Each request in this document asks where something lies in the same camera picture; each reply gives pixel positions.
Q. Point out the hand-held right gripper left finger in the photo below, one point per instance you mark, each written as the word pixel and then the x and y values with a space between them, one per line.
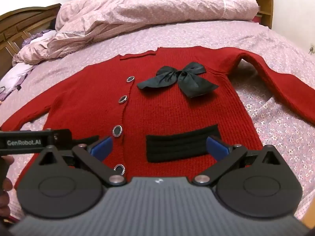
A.
pixel 102 146

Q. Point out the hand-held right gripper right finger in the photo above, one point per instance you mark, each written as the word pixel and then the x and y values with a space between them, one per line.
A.
pixel 216 147

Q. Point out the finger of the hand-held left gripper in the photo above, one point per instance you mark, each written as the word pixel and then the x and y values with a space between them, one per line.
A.
pixel 86 140

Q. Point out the red knit cardigan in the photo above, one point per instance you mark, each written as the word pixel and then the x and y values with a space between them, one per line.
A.
pixel 172 108

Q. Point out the person's left hand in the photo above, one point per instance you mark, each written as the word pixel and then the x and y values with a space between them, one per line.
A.
pixel 6 185

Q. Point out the lilac pillow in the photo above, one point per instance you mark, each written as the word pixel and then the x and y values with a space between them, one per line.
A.
pixel 14 76

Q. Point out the pink floral bed sheet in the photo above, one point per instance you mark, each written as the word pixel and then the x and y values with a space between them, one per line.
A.
pixel 283 127

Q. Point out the wooden bed headboard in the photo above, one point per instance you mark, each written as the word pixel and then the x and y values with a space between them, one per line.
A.
pixel 14 22

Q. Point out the small red box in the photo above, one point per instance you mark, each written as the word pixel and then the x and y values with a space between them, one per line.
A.
pixel 257 19

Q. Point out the pink floral duvet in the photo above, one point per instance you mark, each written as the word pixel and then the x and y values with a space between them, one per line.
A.
pixel 147 12

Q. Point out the wooden shelf cabinet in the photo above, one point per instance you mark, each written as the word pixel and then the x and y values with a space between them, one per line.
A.
pixel 267 2

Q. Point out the small wall fixture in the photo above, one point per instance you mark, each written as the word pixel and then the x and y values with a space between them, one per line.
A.
pixel 312 49

